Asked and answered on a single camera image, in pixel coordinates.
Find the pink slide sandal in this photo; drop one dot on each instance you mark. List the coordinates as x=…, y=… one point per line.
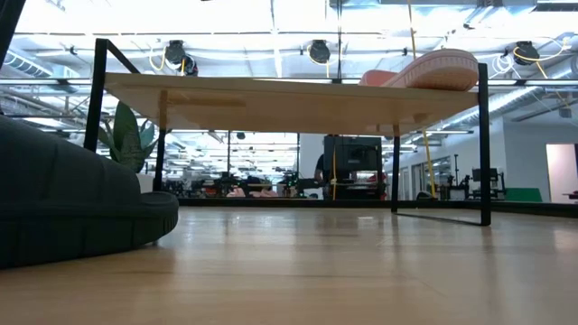
x=438, y=70

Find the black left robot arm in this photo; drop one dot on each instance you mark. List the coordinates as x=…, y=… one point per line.
x=9, y=22

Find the distant pink slide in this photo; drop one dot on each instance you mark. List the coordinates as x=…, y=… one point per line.
x=264, y=193
x=235, y=192

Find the black screen on stand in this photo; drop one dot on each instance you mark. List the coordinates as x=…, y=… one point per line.
x=352, y=153

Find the green plant in white pot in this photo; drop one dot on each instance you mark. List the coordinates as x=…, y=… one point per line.
x=128, y=144

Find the distant desk with monitor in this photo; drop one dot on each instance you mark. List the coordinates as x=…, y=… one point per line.
x=490, y=178

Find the black slide sandal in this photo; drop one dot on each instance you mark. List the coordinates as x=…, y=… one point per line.
x=68, y=203

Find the green board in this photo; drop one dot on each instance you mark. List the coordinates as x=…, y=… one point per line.
x=524, y=195

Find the black metal rig frame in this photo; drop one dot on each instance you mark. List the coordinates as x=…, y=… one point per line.
x=271, y=202

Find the wooden shelf black metal frame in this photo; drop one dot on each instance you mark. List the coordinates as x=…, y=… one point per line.
x=289, y=108

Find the silver ventilation duct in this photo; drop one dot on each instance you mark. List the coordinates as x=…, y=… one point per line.
x=519, y=101

